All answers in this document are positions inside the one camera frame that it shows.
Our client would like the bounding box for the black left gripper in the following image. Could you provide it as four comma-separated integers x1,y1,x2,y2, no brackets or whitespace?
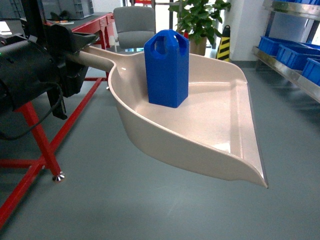
21,18,98,98

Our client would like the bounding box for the blue plastic part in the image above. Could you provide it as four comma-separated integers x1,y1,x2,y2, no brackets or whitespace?
144,29,189,108

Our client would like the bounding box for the beige plastic dustpan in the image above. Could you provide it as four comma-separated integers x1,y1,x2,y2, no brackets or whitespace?
65,45,269,189

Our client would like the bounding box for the steel shelf rack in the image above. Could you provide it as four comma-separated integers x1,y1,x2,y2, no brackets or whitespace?
252,0,320,102

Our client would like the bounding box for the grey plastic crate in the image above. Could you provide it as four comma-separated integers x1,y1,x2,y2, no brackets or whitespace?
0,0,94,20

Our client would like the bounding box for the grey office chair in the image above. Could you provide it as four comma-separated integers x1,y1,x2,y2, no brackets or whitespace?
113,6,156,52

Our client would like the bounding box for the green potted plant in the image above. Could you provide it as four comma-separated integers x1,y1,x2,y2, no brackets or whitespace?
168,0,232,56

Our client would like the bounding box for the yellow black traffic cone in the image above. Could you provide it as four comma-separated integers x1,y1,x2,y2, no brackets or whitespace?
216,25,231,62

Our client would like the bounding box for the black cable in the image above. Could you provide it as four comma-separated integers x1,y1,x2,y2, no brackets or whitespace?
0,81,65,141

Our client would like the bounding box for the red table frame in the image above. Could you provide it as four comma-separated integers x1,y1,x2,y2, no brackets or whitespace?
0,12,116,230

